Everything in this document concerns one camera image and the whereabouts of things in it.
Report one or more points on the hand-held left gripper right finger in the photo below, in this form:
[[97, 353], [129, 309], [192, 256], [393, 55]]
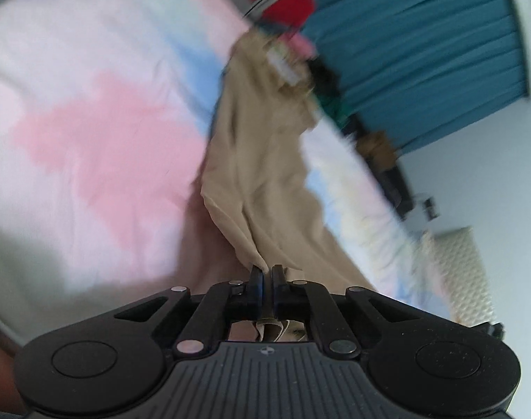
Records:
[[277, 290]]

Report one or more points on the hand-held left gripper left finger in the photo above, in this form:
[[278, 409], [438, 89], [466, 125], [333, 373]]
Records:
[[256, 290]]

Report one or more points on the tan t-shirt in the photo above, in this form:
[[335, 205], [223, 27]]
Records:
[[265, 174]]

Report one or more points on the black sofa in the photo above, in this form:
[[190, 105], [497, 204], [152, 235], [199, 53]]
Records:
[[400, 187]]

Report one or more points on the brown paper bag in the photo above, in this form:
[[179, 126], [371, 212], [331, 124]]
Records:
[[378, 150]]

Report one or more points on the quilted pillow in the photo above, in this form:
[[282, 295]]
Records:
[[461, 270]]

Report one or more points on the green cloth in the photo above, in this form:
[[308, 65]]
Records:
[[335, 111]]

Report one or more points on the black cloth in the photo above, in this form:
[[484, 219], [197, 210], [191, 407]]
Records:
[[326, 76]]

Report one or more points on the pink cloth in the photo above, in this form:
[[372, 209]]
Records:
[[302, 46]]

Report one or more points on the pastel bed sheet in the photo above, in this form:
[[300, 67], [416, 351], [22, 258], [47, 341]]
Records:
[[95, 96]]

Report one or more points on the wide blue curtain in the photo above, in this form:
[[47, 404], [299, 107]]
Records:
[[422, 30]]

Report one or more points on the black wall socket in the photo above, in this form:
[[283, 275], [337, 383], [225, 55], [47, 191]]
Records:
[[430, 209]]

